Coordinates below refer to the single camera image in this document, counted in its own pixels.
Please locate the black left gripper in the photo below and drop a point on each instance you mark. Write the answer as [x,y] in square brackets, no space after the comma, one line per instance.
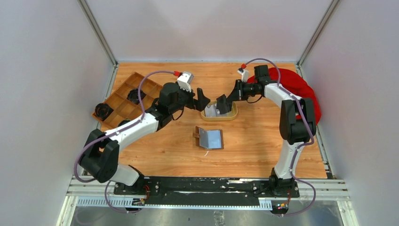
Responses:
[199,104]

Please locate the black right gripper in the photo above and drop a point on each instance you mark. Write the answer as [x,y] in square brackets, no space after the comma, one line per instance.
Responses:
[238,93]

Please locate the beige oval tray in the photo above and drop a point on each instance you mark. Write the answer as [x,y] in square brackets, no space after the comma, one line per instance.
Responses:
[221,117]

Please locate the brown leather card holder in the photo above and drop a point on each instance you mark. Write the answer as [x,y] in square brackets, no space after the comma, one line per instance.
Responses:
[208,139]

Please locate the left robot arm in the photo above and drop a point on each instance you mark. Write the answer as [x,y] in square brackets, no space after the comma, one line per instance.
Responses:
[100,155]

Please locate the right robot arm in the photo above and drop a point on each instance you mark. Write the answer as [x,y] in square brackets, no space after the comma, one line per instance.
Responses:
[297,122]

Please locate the red cloth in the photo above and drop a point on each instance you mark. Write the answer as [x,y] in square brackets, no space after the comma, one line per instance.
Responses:
[292,82]

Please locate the wooden compartment tray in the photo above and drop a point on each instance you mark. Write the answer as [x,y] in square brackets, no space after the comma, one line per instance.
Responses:
[123,104]

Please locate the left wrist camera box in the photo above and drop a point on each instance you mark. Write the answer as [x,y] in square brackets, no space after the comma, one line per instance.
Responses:
[184,81]

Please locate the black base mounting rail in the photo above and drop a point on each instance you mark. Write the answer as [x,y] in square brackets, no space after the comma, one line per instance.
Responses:
[206,191]

